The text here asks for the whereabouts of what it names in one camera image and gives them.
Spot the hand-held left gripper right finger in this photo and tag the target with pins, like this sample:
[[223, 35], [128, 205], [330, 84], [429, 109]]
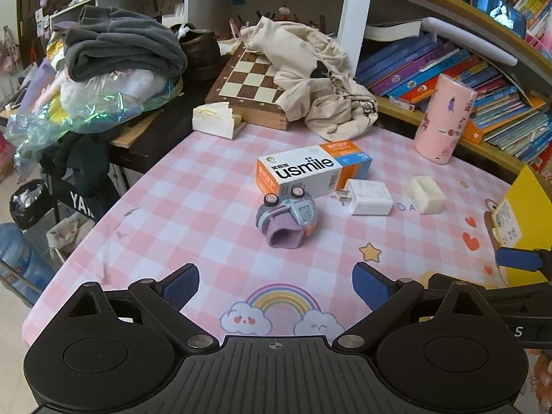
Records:
[[371, 284]]

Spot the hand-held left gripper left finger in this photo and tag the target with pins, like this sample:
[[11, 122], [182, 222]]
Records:
[[181, 284]]

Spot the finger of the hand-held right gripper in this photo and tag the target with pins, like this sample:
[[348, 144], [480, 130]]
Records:
[[509, 292], [517, 261]]

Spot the yellow cardboard box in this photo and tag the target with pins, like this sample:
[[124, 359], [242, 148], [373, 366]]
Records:
[[530, 207]]

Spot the white orange toothpaste box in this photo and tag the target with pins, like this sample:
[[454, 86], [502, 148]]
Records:
[[302, 168]]

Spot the pink checked tablecloth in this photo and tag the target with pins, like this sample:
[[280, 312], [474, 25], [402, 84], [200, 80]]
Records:
[[194, 224]]

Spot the white charger plug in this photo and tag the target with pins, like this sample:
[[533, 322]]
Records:
[[371, 198]]

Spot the white rectangular block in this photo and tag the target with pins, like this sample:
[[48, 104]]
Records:
[[427, 194]]

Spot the black lettered stand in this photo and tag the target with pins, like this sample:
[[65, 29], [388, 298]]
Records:
[[82, 200]]

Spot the pink patterned cylinder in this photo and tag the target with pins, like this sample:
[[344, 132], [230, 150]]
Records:
[[444, 120]]

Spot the black cloth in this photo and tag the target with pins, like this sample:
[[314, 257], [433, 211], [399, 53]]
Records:
[[82, 159]]

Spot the blue water bottle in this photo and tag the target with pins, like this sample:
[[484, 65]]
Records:
[[21, 263]]

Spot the white tissue box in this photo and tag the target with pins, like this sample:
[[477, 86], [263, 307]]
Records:
[[213, 120]]

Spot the row of thin colourful books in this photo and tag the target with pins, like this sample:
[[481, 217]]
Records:
[[496, 95]]

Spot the black trash bin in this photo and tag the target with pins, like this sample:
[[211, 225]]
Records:
[[28, 207]]

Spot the iridescent plastic bag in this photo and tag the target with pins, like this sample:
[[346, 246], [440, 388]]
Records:
[[64, 116]]

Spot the wooden chessboard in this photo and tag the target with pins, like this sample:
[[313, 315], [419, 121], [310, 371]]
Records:
[[246, 77]]

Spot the beige hoodie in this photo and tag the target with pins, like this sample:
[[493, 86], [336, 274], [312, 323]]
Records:
[[310, 73]]

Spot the white rolled paper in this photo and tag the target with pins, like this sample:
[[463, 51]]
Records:
[[470, 36]]

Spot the dark brown bag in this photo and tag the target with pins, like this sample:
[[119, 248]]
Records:
[[200, 54]]

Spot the grey folded clothes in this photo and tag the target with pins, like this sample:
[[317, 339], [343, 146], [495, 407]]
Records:
[[125, 43]]

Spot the blue-edged smartphone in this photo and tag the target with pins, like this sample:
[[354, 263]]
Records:
[[500, 11]]

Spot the thick white-paged book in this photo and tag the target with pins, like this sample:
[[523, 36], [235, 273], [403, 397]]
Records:
[[392, 29]]

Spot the white wooden bookshelf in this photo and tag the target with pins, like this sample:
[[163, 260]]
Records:
[[351, 8]]

